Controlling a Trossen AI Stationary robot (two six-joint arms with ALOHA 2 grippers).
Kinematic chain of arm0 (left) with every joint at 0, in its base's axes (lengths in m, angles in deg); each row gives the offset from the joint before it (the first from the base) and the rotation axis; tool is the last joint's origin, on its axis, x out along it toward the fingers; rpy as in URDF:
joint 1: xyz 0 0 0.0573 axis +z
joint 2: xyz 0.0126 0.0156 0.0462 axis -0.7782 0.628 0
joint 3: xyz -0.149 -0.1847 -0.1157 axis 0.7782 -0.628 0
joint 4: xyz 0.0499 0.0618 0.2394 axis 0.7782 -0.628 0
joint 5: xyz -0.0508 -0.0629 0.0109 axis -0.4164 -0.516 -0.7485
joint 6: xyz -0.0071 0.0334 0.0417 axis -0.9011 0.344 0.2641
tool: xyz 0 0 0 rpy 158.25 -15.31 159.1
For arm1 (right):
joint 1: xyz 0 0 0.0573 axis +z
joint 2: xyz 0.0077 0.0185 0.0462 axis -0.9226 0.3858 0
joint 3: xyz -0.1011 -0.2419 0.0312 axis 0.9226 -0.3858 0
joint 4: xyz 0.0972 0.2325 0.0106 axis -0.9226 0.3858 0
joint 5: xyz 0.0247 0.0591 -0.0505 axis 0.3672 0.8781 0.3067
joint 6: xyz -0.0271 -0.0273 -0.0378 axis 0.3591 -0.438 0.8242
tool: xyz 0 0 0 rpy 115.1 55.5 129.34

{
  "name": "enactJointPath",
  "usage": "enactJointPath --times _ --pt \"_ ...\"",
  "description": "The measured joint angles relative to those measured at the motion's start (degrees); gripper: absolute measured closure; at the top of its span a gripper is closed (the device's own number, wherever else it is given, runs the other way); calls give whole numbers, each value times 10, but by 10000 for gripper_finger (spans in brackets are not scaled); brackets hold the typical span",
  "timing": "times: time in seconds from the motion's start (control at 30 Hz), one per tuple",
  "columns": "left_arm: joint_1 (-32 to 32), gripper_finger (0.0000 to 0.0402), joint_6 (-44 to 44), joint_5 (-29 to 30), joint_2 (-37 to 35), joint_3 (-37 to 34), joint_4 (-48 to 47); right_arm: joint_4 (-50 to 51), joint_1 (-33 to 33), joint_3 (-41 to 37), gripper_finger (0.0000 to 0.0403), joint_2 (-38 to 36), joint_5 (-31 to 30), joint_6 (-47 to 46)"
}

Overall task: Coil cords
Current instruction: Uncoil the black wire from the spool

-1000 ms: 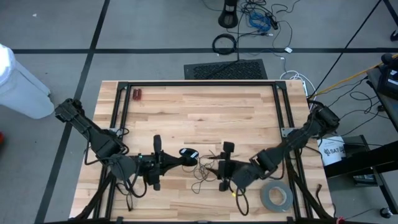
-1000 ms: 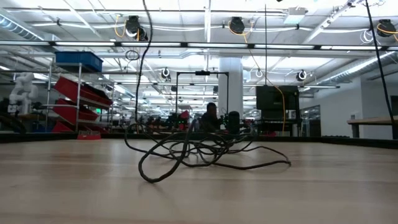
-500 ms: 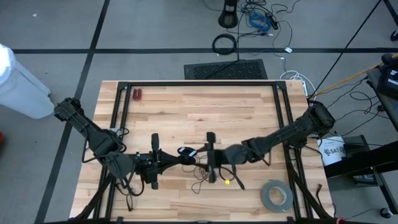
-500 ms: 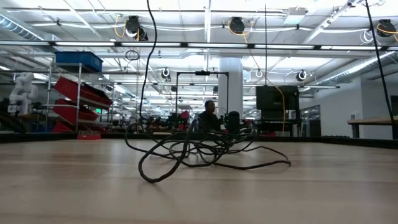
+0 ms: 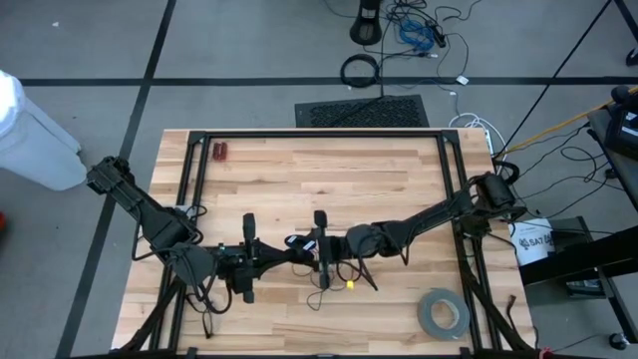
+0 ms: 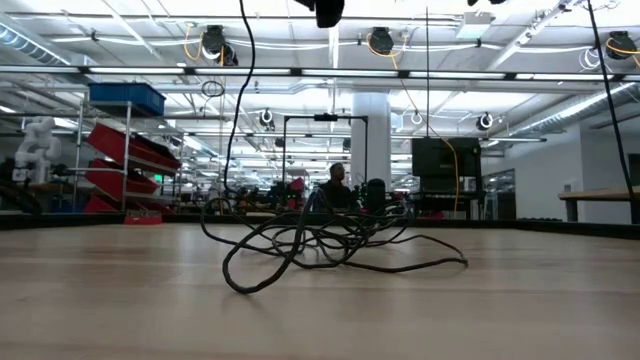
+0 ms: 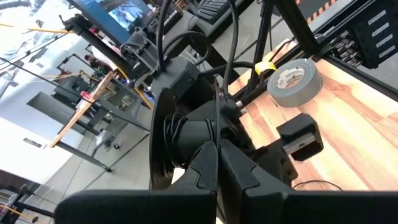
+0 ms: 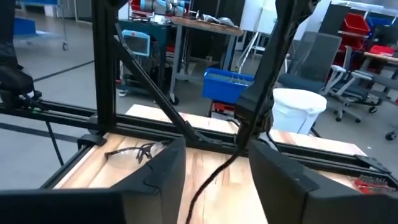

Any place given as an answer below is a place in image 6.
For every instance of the blue storage bin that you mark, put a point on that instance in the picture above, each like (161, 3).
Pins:
(127, 97)

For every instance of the long ceiling light bar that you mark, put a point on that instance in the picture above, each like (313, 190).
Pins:
(350, 73)

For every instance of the person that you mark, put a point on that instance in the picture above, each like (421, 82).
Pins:
(337, 192)

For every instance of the wooden bench table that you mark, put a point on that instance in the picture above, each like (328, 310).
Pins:
(595, 194)

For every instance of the metal shelf rack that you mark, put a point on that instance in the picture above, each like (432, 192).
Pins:
(127, 150)

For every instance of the black gantry frame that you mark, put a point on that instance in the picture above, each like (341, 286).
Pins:
(325, 117)

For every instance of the red tilted shelf bin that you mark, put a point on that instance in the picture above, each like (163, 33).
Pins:
(115, 180)
(125, 145)
(100, 205)

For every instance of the black aluminium table frame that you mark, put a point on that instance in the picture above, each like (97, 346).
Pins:
(75, 219)

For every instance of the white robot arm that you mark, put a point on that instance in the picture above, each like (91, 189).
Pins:
(37, 145)

